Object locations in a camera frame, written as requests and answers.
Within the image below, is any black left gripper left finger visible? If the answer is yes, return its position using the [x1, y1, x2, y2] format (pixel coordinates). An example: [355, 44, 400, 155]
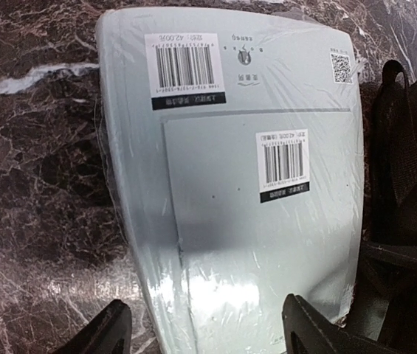
[61, 299, 131, 354]

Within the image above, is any pale green shrink-wrapped book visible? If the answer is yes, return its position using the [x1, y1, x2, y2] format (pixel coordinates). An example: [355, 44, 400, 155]
[96, 7, 364, 353]

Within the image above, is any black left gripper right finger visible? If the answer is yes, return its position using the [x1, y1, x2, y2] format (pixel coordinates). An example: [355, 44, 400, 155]
[282, 294, 395, 354]

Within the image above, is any black student backpack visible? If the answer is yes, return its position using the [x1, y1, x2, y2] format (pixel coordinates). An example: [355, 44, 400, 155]
[351, 60, 417, 354]

